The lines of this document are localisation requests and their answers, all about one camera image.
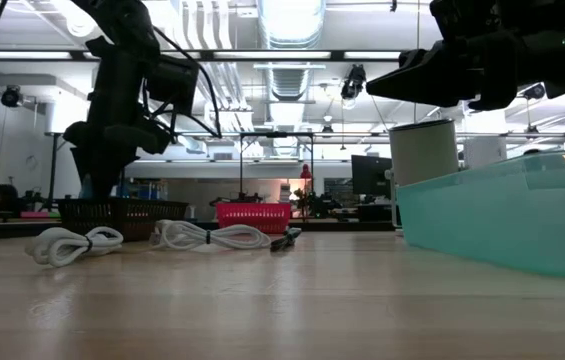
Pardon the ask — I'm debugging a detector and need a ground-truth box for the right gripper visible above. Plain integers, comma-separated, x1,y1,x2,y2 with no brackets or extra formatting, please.
365,0,523,112

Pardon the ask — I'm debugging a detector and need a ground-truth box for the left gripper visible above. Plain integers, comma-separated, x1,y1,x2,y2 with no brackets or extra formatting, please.
64,34,173,200

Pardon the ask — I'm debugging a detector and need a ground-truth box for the black mesh basket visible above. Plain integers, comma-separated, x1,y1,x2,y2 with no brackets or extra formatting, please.
56,197,189,242

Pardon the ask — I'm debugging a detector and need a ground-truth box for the white cable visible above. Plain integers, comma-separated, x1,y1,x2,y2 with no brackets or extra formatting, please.
153,219,272,251
25,226,124,268

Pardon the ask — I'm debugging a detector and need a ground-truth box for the red plastic bin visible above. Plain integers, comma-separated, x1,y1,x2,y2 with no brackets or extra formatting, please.
215,202,292,235

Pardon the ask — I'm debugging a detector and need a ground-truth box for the green translucent plastic bin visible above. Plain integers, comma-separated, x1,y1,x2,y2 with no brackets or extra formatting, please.
395,150,565,280

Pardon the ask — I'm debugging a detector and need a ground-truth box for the grey cylindrical container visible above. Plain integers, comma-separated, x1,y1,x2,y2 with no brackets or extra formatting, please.
384,118,461,230

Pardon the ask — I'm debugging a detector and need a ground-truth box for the white pillar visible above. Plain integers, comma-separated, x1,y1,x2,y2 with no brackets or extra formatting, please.
463,107,508,169

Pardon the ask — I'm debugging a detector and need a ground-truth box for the black computer monitor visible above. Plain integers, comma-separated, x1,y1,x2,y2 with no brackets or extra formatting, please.
350,154,393,197

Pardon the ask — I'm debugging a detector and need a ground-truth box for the black hanging camera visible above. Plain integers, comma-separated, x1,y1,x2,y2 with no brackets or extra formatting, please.
340,63,367,100

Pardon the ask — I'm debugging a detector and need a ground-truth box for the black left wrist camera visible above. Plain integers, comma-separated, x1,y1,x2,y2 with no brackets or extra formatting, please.
145,53,201,109

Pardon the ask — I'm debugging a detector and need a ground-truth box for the black ceiling camera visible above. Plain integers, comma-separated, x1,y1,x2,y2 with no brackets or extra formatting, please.
0,84,24,109

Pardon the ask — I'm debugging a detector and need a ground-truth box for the silver ceiling duct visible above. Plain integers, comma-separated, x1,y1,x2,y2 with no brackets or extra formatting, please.
256,0,327,51

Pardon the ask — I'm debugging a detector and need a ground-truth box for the black metal stand frame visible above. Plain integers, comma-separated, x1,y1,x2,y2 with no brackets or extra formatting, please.
239,131,315,221

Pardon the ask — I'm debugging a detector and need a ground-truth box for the black aluminium table frame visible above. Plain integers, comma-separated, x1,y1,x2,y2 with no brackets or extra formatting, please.
0,217,398,242

